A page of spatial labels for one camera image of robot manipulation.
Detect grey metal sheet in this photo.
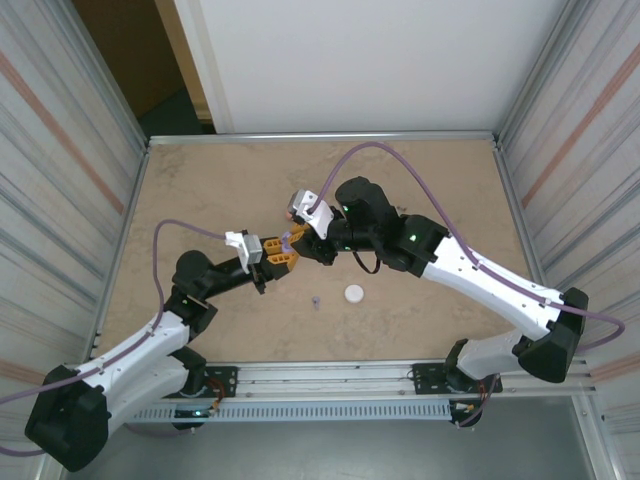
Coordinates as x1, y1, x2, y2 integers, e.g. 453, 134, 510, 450
47, 418, 609, 480

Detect brown wooden door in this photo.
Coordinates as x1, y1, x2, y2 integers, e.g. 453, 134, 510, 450
72, 0, 201, 121

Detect aluminium table frame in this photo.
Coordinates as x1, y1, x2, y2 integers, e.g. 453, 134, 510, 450
89, 130, 561, 361

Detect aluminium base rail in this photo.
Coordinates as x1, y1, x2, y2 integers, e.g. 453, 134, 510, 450
164, 357, 599, 401

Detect white slotted cable duct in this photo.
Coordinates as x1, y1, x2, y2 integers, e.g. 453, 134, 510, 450
130, 402, 454, 424

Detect aluminium corner post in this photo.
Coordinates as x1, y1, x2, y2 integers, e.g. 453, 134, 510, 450
494, 0, 589, 149
47, 0, 151, 151

